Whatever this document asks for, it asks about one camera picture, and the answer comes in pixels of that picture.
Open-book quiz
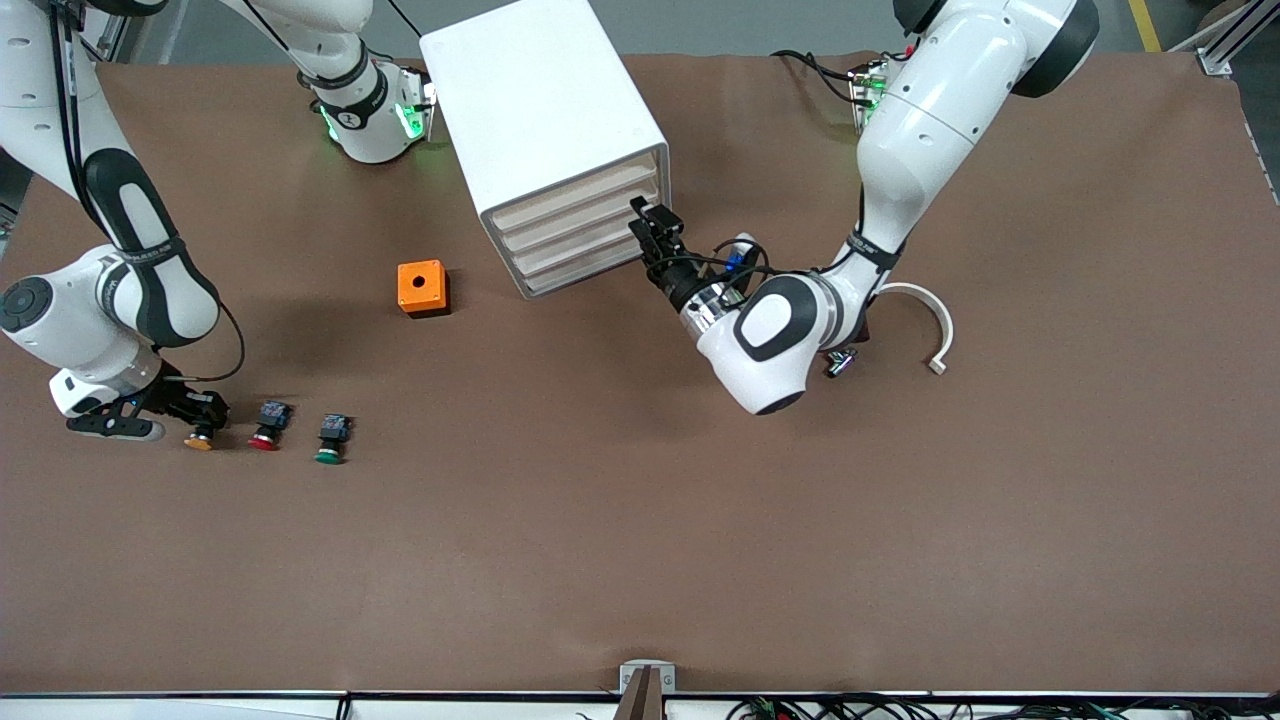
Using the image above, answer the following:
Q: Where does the black base cable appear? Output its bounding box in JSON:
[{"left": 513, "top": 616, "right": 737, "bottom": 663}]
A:
[
  {"left": 383, "top": 0, "right": 426, "bottom": 46},
  {"left": 772, "top": 48, "right": 871, "bottom": 106}
]

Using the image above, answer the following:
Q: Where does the brown table mat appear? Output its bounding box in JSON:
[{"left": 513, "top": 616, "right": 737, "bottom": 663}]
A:
[{"left": 0, "top": 50, "right": 1280, "bottom": 696}]

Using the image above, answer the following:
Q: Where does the orange button enclosure box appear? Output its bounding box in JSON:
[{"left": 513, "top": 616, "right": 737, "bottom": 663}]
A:
[{"left": 397, "top": 260, "right": 451, "bottom": 319}]

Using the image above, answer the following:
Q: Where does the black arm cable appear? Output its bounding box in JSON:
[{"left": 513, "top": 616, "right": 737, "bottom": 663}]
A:
[
  {"left": 50, "top": 0, "right": 247, "bottom": 384},
  {"left": 690, "top": 238, "right": 826, "bottom": 286}
]

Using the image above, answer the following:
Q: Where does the white curved plastic bracket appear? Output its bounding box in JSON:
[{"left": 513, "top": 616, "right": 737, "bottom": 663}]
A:
[{"left": 872, "top": 282, "right": 955, "bottom": 377}]

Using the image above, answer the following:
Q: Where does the green mushroom push button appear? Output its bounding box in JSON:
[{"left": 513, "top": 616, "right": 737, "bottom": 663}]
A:
[{"left": 314, "top": 413, "right": 353, "bottom": 466}]

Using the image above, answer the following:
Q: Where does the aluminium frame profile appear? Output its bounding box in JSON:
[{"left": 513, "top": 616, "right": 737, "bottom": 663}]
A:
[{"left": 1195, "top": 0, "right": 1261, "bottom": 76}]

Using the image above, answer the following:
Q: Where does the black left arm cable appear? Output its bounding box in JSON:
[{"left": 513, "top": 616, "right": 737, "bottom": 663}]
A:
[{"left": 690, "top": 238, "right": 826, "bottom": 286}]

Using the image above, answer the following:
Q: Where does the black cable bundle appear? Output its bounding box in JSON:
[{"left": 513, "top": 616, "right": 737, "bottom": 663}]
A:
[{"left": 725, "top": 693, "right": 1280, "bottom": 720}]

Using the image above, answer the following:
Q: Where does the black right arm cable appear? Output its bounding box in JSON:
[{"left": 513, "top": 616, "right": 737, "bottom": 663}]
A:
[{"left": 50, "top": 0, "right": 247, "bottom": 384}]

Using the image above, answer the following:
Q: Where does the grey metal bracket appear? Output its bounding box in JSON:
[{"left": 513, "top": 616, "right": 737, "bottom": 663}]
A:
[{"left": 618, "top": 660, "right": 677, "bottom": 720}]

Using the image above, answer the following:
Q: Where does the red mushroom push button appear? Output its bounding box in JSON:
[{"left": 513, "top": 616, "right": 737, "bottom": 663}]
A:
[{"left": 247, "top": 400, "right": 294, "bottom": 452}]

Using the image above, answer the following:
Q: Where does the white table edge rail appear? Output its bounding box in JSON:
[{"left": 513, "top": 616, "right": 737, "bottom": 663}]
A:
[{"left": 0, "top": 690, "right": 1280, "bottom": 720}]

